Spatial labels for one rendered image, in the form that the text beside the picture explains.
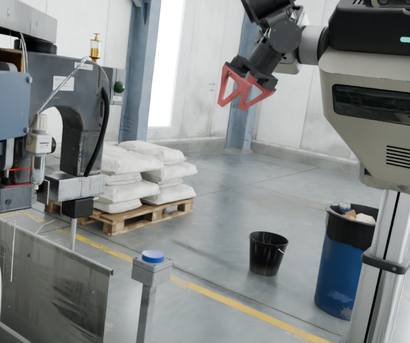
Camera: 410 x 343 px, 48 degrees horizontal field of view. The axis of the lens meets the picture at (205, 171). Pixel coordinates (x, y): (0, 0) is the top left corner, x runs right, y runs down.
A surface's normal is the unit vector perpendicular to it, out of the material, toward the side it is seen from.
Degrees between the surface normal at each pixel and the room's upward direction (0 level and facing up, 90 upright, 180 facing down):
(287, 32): 100
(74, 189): 90
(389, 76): 40
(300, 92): 90
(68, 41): 90
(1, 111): 90
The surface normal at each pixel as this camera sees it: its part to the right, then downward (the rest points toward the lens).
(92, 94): 0.82, 0.22
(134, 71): -0.55, 0.09
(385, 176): -0.51, 0.69
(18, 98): 0.98, 0.16
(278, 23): -0.11, 0.35
